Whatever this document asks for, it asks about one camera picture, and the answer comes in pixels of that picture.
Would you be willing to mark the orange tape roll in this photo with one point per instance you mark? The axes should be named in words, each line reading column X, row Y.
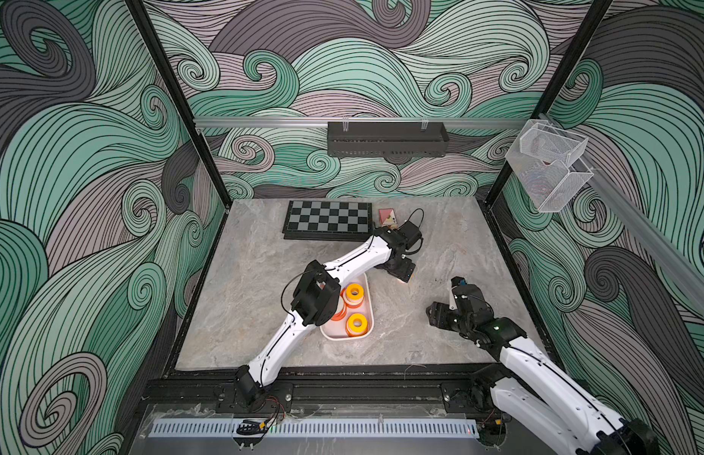
column 356, row 331
column 341, row 311
column 353, row 303

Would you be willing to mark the clear acrylic bin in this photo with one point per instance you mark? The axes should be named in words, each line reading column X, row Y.
column 548, row 162

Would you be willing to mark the white perforated strip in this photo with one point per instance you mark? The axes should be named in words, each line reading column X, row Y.
column 320, row 428

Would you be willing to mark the yellow tape roll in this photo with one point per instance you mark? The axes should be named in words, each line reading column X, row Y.
column 354, row 291
column 357, row 320

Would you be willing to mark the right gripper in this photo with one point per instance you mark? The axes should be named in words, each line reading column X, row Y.
column 451, row 317

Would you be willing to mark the black wall shelf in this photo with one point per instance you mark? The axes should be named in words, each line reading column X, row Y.
column 397, row 140

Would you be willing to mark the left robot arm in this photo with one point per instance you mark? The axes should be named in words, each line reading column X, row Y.
column 315, row 301

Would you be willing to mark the black chessboard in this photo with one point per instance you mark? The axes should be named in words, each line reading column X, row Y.
column 322, row 220

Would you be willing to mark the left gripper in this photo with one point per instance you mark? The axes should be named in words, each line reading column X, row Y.
column 406, row 273

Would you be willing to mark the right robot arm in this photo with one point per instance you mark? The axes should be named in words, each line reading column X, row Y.
column 532, row 389

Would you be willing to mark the white storage box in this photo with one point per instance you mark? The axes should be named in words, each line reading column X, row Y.
column 336, row 331

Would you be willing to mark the red card box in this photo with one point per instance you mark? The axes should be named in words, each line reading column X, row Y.
column 388, row 218

